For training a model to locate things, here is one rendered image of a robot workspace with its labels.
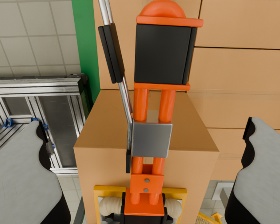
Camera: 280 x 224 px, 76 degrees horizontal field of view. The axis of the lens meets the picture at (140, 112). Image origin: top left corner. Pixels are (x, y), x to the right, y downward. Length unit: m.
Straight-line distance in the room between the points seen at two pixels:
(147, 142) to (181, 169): 0.28
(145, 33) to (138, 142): 0.16
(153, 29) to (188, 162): 0.41
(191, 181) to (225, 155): 0.59
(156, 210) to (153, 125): 0.21
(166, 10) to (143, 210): 0.36
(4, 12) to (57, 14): 0.34
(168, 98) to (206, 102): 0.67
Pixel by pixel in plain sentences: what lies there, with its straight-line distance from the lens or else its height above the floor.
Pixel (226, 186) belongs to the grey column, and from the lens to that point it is 2.33.
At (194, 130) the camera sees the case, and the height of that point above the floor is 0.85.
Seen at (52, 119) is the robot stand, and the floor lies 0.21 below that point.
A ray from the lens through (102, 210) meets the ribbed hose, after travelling 0.57.
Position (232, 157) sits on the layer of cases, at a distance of 1.20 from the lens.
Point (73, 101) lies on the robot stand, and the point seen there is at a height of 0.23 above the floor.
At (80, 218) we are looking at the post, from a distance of 1.84.
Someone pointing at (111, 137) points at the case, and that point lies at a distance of 0.54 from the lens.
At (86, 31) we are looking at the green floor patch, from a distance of 1.37.
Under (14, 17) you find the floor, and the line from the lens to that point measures 1.54.
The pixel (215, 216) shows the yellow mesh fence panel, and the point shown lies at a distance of 2.78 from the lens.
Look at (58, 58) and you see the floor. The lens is 1.47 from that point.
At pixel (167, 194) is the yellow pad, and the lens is 0.61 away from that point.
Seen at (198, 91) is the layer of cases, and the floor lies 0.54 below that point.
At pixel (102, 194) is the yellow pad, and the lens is 0.61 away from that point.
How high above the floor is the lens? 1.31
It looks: 60 degrees down
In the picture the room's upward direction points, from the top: 180 degrees clockwise
